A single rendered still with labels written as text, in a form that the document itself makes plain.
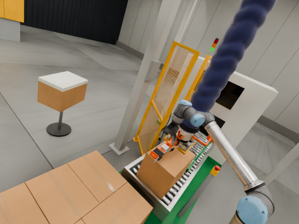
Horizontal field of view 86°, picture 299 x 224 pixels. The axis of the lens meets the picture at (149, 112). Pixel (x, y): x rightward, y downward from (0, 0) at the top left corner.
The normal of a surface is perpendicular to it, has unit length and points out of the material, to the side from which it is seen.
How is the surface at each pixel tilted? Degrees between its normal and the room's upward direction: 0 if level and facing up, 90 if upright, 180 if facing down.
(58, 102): 90
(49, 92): 90
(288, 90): 90
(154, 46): 90
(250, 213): 79
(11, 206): 0
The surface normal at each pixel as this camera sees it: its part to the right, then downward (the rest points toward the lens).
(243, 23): -0.56, -0.06
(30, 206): 0.35, -0.83
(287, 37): -0.58, 0.17
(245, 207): -0.73, -0.19
